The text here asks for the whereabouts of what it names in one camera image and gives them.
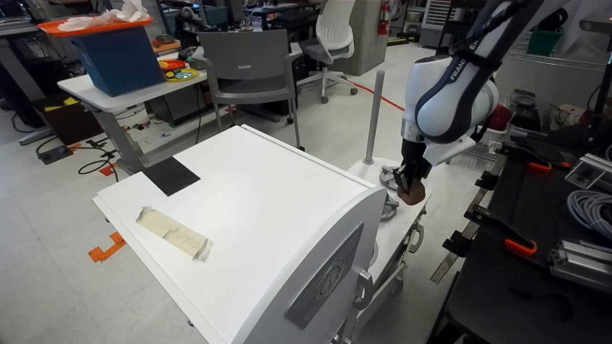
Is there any brown toy potato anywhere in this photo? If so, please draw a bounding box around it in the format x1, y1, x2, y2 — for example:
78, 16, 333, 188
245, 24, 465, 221
398, 181, 424, 207

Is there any white side table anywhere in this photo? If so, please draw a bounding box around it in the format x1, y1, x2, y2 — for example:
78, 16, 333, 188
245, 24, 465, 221
57, 74, 206, 175

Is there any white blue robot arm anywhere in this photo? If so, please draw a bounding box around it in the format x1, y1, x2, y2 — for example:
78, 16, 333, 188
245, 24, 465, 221
394, 0, 543, 192

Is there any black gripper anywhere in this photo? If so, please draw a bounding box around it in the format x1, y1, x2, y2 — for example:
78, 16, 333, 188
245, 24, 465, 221
400, 140, 432, 192

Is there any black clamp orange handle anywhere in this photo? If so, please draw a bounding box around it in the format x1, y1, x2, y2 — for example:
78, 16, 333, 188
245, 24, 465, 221
465, 205, 539, 261

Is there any grey vertical pole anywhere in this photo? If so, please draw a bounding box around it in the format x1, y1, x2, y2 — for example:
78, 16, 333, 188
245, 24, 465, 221
363, 72, 384, 165

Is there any white mesh office chair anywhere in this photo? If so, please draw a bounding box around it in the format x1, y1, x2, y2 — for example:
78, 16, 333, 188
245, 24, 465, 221
300, 0, 356, 104

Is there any aluminium extrusion bracket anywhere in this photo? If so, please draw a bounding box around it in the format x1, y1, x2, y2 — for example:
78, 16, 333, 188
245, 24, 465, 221
549, 240, 612, 293

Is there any grey coiled cable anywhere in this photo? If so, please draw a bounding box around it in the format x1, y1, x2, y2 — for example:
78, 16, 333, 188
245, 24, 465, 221
566, 188, 612, 244

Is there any grey folding chair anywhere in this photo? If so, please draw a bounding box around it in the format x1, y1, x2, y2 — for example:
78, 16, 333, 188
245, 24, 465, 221
199, 30, 302, 150

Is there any orange floor tape marker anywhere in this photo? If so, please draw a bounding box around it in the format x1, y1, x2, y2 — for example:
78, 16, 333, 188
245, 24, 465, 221
86, 230, 128, 267

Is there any red fire extinguisher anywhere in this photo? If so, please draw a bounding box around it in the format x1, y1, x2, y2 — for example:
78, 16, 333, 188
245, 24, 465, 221
377, 0, 390, 37

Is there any blue storage bin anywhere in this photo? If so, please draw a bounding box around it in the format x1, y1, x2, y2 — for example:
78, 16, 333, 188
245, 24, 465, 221
38, 20, 164, 96

